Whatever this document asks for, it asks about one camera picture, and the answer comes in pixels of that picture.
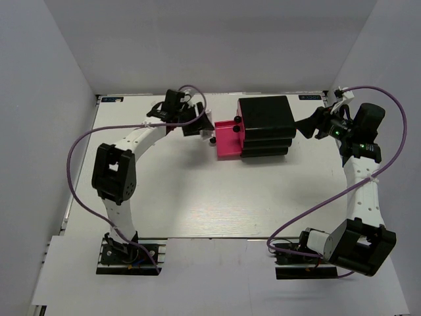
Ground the pink bottom drawer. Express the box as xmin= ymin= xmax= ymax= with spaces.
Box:
xmin=210 ymin=120 xmax=244 ymax=161

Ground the blue label sticker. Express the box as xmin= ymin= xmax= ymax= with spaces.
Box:
xmin=101 ymin=97 xmax=124 ymax=103
xmin=298 ymin=94 xmax=325 ymax=101

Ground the blue label sticker left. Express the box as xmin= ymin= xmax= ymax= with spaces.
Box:
xmin=101 ymin=97 xmax=124 ymax=103

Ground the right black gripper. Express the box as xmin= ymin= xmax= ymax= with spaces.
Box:
xmin=293 ymin=101 xmax=356 ymax=142

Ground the blue label sticker right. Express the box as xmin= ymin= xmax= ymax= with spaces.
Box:
xmin=298 ymin=94 xmax=325 ymax=101

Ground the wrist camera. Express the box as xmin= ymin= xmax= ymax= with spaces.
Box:
xmin=180 ymin=86 xmax=195 ymax=107
xmin=330 ymin=86 xmax=355 ymax=114

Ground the black drawer organizer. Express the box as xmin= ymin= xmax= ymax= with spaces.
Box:
xmin=240 ymin=95 xmax=297 ymax=159

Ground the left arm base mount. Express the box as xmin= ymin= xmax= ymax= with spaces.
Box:
xmin=96 ymin=233 xmax=167 ymax=276

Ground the clear labelled makeup case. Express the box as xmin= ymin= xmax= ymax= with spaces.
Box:
xmin=200 ymin=110 xmax=213 ymax=142

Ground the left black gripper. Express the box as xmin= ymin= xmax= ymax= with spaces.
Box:
xmin=176 ymin=101 xmax=214 ymax=136

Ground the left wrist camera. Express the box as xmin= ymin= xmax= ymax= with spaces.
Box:
xmin=180 ymin=86 xmax=195 ymax=107

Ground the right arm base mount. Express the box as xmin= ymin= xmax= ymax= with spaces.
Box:
xmin=268 ymin=231 xmax=338 ymax=280

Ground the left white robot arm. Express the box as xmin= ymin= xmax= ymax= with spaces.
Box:
xmin=91 ymin=85 xmax=214 ymax=263

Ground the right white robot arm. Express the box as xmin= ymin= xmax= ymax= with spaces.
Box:
xmin=296 ymin=103 xmax=396 ymax=277

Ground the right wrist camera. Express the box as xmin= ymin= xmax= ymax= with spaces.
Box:
xmin=330 ymin=86 xmax=355 ymax=114

